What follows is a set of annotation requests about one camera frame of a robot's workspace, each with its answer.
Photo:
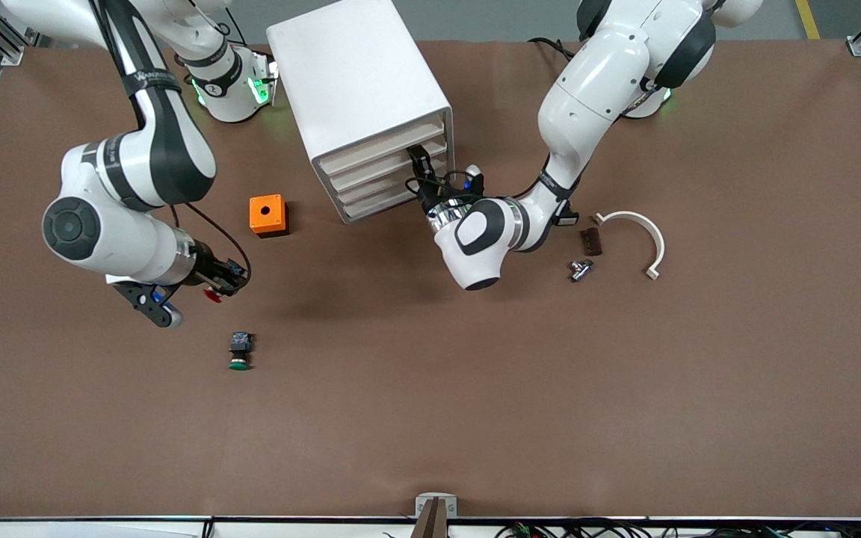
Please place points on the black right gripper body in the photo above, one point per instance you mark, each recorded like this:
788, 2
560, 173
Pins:
206, 267

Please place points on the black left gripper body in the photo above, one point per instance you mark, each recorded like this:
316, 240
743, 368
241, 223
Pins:
427, 196

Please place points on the red mushroom push button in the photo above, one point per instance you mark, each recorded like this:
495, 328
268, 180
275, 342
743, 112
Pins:
213, 296

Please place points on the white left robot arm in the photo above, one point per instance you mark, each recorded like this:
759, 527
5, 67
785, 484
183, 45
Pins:
595, 82

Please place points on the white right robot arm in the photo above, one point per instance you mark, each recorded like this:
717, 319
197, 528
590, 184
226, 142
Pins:
165, 142

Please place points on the green mushroom push button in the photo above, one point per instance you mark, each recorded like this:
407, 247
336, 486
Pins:
240, 351

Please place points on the orange box with hole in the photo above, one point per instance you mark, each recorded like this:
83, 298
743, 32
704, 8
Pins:
266, 214

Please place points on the brown terminal block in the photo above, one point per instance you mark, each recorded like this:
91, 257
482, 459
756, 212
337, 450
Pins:
592, 241

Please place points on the small silver metal fitting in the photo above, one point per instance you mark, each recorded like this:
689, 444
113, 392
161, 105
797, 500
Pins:
580, 270

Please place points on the black switch with white face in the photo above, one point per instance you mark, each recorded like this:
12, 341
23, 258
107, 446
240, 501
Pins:
569, 219

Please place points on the white curved plastic bracket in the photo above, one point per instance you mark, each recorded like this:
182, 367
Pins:
651, 232

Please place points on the grey metal table bracket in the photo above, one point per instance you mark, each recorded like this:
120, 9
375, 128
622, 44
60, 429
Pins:
436, 504

